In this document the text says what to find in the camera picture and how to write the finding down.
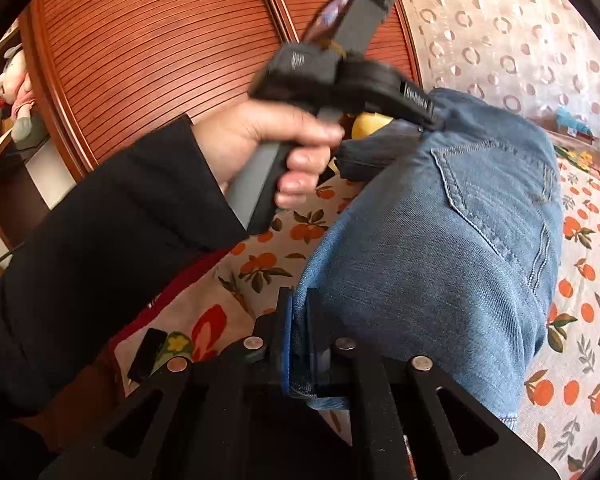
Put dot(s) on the frayed blue denim pants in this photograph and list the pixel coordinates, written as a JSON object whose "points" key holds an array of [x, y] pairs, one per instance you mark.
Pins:
{"points": [[430, 260]]}

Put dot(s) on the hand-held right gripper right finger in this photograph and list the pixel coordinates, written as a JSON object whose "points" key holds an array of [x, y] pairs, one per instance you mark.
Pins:
{"points": [[316, 335]]}

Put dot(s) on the wooden shelf unit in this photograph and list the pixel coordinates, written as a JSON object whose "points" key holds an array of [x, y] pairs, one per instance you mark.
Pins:
{"points": [[10, 185]]}

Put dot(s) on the sheer circle pattern curtain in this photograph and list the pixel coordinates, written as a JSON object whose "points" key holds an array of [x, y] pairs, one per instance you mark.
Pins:
{"points": [[505, 35]]}

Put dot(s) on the pink plush doll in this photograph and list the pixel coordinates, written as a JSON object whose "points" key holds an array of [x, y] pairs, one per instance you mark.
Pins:
{"points": [[17, 95]]}

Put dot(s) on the brown slatted wooden wardrobe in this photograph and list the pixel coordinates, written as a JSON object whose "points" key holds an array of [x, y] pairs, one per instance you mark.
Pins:
{"points": [[155, 60]]}

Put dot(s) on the person's left hand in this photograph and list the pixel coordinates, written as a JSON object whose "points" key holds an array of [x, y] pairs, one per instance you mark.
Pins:
{"points": [[250, 125]]}

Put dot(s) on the person's left forearm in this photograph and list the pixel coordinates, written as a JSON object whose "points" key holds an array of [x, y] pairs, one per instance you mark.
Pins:
{"points": [[105, 235]]}

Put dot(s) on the small blue box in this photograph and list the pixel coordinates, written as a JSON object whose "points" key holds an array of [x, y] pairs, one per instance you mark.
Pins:
{"points": [[572, 122]]}

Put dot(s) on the black flat object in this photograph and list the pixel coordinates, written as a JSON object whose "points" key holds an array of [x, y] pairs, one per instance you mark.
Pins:
{"points": [[147, 355]]}

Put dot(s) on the yellow plush toy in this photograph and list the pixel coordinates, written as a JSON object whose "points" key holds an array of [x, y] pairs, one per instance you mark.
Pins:
{"points": [[372, 122]]}

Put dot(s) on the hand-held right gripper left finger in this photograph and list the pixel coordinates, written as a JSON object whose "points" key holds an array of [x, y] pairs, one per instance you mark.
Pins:
{"points": [[286, 330]]}

